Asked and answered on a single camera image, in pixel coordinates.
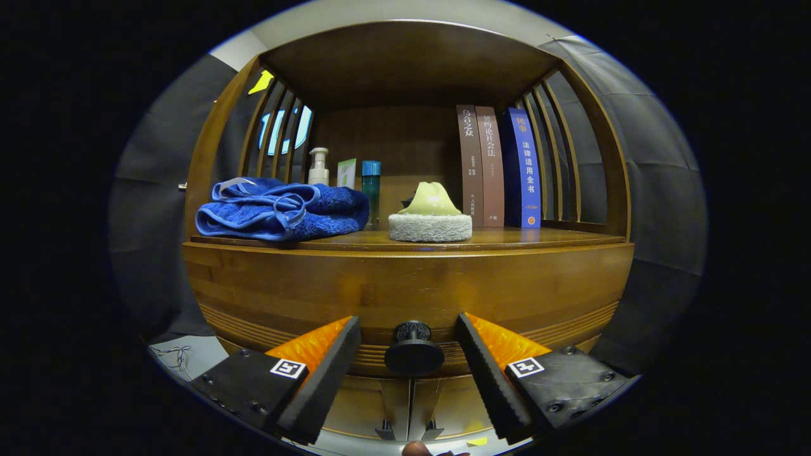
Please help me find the teal capped bottle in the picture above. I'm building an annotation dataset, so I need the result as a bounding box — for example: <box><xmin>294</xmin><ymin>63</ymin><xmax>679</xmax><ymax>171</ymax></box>
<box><xmin>361</xmin><ymin>160</ymin><xmax>382</xmax><ymax>231</ymax></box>

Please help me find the black drawer knob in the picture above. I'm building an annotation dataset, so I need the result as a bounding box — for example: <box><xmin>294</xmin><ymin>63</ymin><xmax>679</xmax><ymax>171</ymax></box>
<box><xmin>384</xmin><ymin>321</ymin><xmax>445</xmax><ymax>377</ymax></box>

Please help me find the wooden countertop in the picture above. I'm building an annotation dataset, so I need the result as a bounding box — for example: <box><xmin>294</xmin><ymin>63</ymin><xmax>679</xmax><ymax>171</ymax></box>
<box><xmin>190</xmin><ymin>227</ymin><xmax>627</xmax><ymax>252</ymax></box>

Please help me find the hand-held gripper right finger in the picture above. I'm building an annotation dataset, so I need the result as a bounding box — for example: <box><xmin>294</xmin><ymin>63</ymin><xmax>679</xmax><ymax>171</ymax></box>
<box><xmin>456</xmin><ymin>313</ymin><xmax>636</xmax><ymax>444</ymax></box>

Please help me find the wooden cabinet door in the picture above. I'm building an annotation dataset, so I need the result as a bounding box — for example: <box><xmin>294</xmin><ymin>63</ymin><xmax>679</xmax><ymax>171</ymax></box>
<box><xmin>320</xmin><ymin>375</ymin><xmax>412</xmax><ymax>441</ymax></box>
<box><xmin>411</xmin><ymin>375</ymin><xmax>501</xmax><ymax>442</ymax></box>

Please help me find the green handled scrub sponge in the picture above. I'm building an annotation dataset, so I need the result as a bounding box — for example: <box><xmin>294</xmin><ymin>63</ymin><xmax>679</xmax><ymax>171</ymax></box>
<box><xmin>388</xmin><ymin>181</ymin><xmax>473</xmax><ymax>243</ymax></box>

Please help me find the blue book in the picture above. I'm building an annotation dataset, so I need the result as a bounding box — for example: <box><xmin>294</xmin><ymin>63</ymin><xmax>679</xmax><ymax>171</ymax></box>
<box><xmin>504</xmin><ymin>107</ymin><xmax>542</xmax><ymax>229</ymax></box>

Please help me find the folded blue towel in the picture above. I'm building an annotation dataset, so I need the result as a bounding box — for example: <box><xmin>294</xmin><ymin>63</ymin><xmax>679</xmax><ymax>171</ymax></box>
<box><xmin>195</xmin><ymin>177</ymin><xmax>371</xmax><ymax>243</ymax></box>

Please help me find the brown wooden cabinet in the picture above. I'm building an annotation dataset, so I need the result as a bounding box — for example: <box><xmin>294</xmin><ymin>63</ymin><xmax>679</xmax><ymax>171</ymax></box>
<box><xmin>182</xmin><ymin>19</ymin><xmax>635</xmax><ymax>442</ymax></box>

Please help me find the brown wooden drawer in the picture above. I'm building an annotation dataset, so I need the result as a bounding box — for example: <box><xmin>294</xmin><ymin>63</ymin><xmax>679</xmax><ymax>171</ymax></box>
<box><xmin>184</xmin><ymin>243</ymin><xmax>634</xmax><ymax>379</ymax></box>

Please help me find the white pump bottle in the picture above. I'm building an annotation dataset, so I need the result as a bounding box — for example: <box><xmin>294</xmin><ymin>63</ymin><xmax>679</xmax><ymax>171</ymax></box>
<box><xmin>308</xmin><ymin>148</ymin><xmax>330</xmax><ymax>186</ymax></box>

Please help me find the dark brown book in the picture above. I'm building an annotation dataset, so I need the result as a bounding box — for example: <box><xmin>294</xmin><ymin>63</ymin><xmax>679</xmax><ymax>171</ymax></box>
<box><xmin>456</xmin><ymin>104</ymin><xmax>485</xmax><ymax>227</ymax></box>

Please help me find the tangle of cables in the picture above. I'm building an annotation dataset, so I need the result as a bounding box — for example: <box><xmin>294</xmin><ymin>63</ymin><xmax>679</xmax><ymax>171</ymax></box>
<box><xmin>151</xmin><ymin>345</ymin><xmax>192</xmax><ymax>373</ymax></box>

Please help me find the reddish brown book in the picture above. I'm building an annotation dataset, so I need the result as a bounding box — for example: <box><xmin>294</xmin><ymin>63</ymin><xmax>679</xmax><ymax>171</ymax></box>
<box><xmin>475</xmin><ymin>106</ymin><xmax>506</xmax><ymax>228</ymax></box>

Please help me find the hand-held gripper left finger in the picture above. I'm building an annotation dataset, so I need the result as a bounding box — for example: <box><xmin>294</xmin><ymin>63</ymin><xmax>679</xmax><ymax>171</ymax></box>
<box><xmin>189</xmin><ymin>315</ymin><xmax>362</xmax><ymax>446</ymax></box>

